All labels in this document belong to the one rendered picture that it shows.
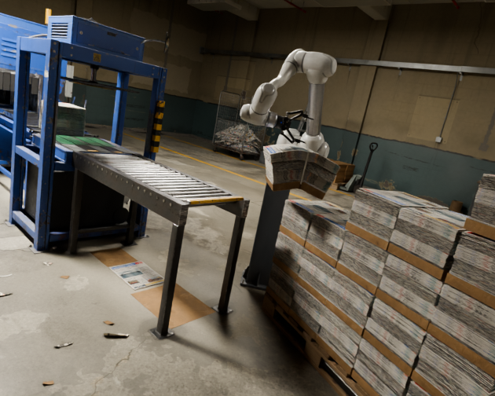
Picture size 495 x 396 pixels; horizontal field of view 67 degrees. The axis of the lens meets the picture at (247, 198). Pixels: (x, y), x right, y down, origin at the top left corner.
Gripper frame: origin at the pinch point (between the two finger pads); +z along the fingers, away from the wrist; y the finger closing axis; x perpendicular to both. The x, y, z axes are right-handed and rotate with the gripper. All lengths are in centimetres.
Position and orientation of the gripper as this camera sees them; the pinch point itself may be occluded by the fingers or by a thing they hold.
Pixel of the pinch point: (307, 130)
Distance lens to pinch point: 227.9
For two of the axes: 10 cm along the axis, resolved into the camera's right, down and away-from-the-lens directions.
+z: 9.6, 2.3, 1.7
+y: -2.7, 9.3, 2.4
